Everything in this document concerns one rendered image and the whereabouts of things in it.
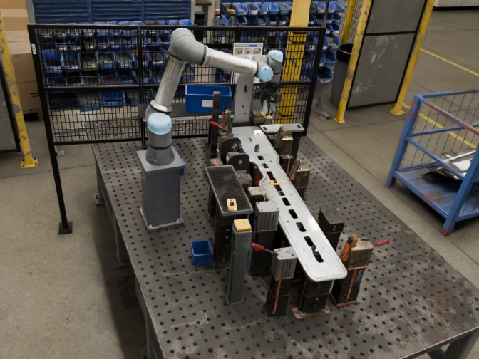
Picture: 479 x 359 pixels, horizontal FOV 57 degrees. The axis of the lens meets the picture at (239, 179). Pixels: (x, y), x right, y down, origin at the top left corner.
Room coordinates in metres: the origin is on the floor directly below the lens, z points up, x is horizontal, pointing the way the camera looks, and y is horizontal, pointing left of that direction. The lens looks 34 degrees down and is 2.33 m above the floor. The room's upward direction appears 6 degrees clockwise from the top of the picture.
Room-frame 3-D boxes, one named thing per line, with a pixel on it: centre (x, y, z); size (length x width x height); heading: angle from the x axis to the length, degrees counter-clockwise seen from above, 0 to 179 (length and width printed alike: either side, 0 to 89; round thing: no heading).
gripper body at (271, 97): (2.28, -0.13, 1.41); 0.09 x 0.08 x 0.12; 23
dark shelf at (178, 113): (2.80, 0.28, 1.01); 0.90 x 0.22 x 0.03; 108
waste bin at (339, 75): (5.62, -1.30, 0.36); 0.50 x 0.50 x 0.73
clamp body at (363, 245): (1.51, -0.56, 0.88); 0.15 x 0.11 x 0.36; 108
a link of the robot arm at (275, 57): (2.29, -0.12, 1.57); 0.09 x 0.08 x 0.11; 107
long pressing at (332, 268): (1.99, -0.21, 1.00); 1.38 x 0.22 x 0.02; 18
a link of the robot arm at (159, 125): (1.99, 0.43, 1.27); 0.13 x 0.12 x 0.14; 17
